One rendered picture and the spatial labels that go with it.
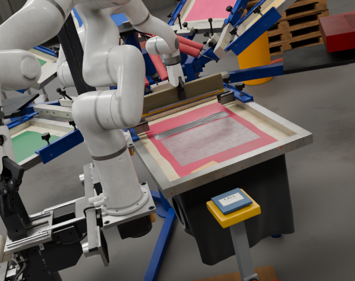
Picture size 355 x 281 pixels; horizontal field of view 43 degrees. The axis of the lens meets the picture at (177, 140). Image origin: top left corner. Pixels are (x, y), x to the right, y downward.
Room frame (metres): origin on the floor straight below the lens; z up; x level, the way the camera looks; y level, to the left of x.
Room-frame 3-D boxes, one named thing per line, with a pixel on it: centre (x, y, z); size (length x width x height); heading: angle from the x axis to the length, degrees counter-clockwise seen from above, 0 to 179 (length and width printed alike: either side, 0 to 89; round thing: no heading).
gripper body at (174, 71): (1.94, -0.07, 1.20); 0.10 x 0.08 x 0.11; 13
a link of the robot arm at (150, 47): (1.92, -0.04, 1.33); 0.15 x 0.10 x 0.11; 147
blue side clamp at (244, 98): (2.06, -0.33, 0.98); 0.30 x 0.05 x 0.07; 13
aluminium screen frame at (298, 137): (1.77, -0.11, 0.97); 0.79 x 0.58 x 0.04; 13
